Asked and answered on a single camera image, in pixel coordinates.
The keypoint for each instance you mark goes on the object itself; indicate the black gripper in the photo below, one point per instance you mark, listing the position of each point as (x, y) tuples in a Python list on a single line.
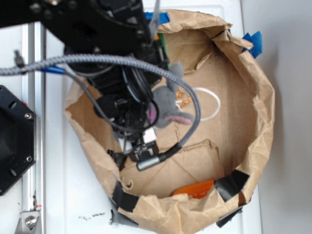
[(128, 102)]

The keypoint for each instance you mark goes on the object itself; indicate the gray plush elephant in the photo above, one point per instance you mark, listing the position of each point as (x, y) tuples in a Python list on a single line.
[(164, 98)]

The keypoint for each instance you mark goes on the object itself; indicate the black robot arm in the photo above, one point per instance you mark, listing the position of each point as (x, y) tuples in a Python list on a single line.
[(93, 28)]

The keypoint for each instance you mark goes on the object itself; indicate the orange spiral seashell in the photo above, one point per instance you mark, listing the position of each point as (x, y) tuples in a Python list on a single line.
[(182, 99)]

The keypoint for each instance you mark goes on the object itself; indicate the green wooden block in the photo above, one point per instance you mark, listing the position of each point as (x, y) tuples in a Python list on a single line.
[(161, 36)]

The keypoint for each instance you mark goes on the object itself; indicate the black tape piece front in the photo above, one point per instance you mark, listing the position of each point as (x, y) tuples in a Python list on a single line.
[(123, 199)]

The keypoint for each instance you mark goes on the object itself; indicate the black tape piece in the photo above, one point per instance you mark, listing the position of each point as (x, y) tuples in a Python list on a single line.
[(231, 185), (123, 199)]

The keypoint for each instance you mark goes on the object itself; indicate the blue tape piece top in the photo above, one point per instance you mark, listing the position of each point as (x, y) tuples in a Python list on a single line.
[(163, 17)]

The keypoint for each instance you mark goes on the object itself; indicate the blue tape piece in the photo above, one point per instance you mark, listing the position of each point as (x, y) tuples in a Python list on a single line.
[(163, 17), (256, 40)]

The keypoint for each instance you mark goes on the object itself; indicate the brown paper bag bin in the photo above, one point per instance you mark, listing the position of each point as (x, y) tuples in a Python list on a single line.
[(239, 137)]

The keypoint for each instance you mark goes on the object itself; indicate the white plastic tray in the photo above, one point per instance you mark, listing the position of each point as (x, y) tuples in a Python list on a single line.
[(75, 202)]

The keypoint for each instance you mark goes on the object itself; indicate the orange plastic carrot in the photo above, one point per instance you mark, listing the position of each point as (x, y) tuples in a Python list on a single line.
[(197, 191)]

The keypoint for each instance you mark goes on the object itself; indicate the black tape piece right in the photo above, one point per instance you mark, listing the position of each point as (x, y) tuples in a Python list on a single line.
[(231, 185)]

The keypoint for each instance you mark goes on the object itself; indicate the blue tape piece right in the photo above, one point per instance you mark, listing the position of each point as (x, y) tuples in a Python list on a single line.
[(256, 40)]

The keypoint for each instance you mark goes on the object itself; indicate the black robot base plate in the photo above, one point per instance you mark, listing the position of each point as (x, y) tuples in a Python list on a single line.
[(17, 139)]

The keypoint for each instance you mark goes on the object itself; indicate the aluminum frame rail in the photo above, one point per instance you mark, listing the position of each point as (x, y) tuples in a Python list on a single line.
[(33, 94)]

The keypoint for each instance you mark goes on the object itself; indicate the metal corner bracket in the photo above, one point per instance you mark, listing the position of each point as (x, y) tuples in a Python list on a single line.
[(29, 223)]

